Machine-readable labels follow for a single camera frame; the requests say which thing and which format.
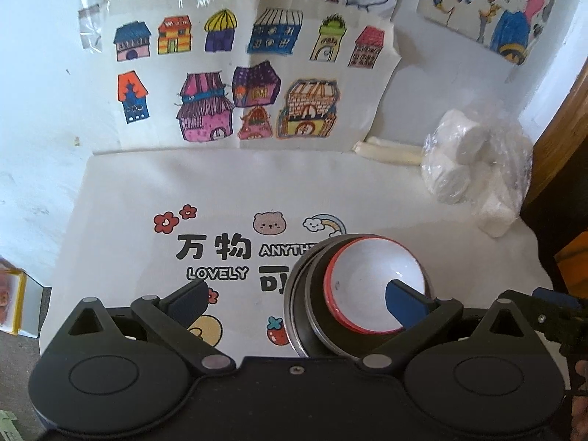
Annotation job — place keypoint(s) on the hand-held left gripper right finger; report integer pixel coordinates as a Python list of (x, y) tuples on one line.
[(404, 302)]

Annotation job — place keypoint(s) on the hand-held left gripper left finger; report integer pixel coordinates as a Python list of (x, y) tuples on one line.
[(193, 302)]

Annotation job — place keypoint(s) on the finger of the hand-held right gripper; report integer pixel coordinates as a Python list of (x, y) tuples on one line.
[(560, 326), (556, 296)]

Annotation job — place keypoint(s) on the white bowl with red rim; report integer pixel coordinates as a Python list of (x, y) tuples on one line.
[(367, 275), (340, 318)]

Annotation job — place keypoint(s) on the steel bowl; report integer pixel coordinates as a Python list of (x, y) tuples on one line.
[(318, 326)]

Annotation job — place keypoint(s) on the deep steel plate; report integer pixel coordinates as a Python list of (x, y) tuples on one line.
[(290, 303)]

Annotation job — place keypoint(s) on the person's right hand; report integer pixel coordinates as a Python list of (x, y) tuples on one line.
[(581, 372)]

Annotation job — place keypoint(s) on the painting of orange dress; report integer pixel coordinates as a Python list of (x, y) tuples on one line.
[(576, 257)]

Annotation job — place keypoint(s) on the white printed cloth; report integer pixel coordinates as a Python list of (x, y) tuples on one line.
[(138, 183)]

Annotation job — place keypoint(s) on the plastic bag of white rolls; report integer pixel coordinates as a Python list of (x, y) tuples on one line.
[(477, 165)]

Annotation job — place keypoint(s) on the yellow edged picture box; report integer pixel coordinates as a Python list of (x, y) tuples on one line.
[(14, 298)]

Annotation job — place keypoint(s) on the drawing of colourful houses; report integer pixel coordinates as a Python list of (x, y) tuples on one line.
[(161, 101)]

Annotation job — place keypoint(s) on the drawing of figure with teddy bear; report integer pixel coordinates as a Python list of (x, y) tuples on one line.
[(468, 9)]

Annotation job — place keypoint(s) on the wooden frame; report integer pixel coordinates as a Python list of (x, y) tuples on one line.
[(565, 147)]

